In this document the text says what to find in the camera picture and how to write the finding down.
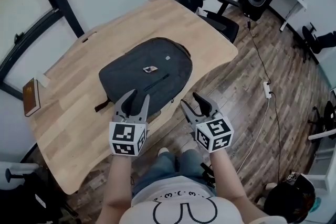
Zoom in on black swivel chair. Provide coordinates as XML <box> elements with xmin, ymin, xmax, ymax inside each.
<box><xmin>293</xmin><ymin>22</ymin><xmax>336</xmax><ymax>63</ymax></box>

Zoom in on white floor cable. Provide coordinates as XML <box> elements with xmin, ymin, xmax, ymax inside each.
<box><xmin>236</xmin><ymin>98</ymin><xmax>271</xmax><ymax>174</ymax></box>

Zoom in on white side desk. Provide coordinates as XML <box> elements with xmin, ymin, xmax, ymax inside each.
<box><xmin>267</xmin><ymin>0</ymin><xmax>308</xmax><ymax>33</ymax></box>

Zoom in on white power strip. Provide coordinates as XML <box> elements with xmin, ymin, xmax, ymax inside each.
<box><xmin>262</xmin><ymin>81</ymin><xmax>273</xmax><ymax>99</ymax></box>

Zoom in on person's blue jeans legs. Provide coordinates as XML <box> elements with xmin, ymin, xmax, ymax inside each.
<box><xmin>132</xmin><ymin>148</ymin><xmax>218</xmax><ymax>198</ymax></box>

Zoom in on person's white printed shirt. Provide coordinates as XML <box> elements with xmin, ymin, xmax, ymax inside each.
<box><xmin>118</xmin><ymin>175</ymin><xmax>289</xmax><ymax>224</ymax></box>

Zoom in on dark grey backpack bag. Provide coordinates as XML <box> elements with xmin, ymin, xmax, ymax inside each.
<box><xmin>94</xmin><ymin>37</ymin><xmax>194</xmax><ymax>118</ymax></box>

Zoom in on black pocket zipper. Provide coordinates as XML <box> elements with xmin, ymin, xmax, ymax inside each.
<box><xmin>143</xmin><ymin>73</ymin><xmax>171</xmax><ymax>92</ymax></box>

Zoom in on black chair with white armrest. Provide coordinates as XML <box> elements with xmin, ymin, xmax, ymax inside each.
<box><xmin>307</xmin><ymin>100</ymin><xmax>336</xmax><ymax>141</ymax></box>

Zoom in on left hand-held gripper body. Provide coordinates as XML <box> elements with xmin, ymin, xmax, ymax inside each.
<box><xmin>108</xmin><ymin>109</ymin><xmax>150</xmax><ymax>157</ymax></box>

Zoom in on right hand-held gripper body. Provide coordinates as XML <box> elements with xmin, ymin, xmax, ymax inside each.
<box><xmin>194</xmin><ymin>109</ymin><xmax>235</xmax><ymax>153</ymax></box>

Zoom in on person's right forearm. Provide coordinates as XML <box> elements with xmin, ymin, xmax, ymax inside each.
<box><xmin>209</xmin><ymin>148</ymin><xmax>266</xmax><ymax>221</ymax></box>

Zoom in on black floor cable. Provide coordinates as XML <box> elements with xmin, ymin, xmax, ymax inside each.
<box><xmin>246</xmin><ymin>18</ymin><xmax>283</xmax><ymax>184</ymax></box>

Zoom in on person's left forearm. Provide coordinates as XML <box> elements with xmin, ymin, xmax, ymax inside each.
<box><xmin>98</xmin><ymin>152</ymin><xmax>133</xmax><ymax>224</ymax></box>

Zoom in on brown book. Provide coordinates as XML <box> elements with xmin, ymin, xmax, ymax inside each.
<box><xmin>22</xmin><ymin>77</ymin><xmax>42</xmax><ymax>118</ymax></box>

